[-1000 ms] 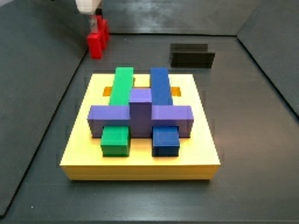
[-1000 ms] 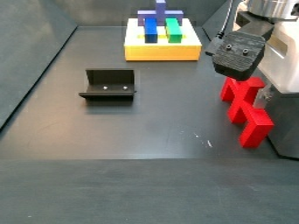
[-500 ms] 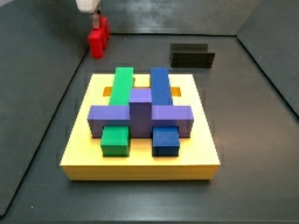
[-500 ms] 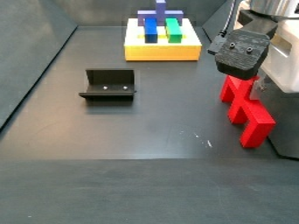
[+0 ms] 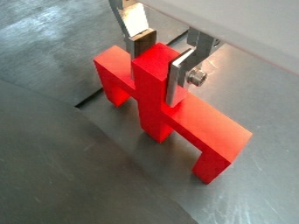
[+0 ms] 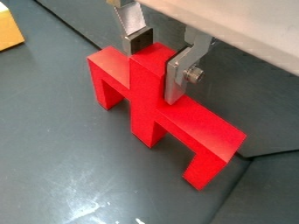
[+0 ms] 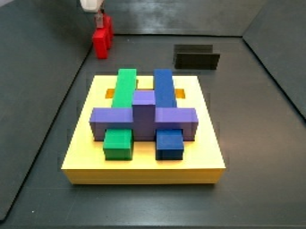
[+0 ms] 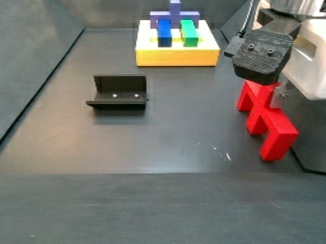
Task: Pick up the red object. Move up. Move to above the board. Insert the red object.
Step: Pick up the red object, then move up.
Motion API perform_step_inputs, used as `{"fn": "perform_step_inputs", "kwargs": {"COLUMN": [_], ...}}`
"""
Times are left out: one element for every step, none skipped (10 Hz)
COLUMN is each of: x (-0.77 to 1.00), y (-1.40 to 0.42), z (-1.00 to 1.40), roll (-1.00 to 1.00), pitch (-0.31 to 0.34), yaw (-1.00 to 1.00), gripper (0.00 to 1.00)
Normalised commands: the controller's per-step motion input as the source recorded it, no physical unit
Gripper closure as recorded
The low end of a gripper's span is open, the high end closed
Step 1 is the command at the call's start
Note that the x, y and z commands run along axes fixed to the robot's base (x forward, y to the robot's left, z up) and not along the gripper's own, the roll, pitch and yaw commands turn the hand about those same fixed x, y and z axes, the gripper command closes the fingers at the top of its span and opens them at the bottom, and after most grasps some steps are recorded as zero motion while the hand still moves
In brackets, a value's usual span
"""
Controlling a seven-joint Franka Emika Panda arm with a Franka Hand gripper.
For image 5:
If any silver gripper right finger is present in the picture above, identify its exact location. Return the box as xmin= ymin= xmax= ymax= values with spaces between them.
xmin=166 ymin=27 xmax=220 ymax=107

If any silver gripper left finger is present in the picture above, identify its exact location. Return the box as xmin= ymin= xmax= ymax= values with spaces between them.
xmin=108 ymin=0 xmax=156 ymax=59

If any red cross-shaped block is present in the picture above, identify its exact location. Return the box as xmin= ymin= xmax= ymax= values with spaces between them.
xmin=94 ymin=43 xmax=252 ymax=183

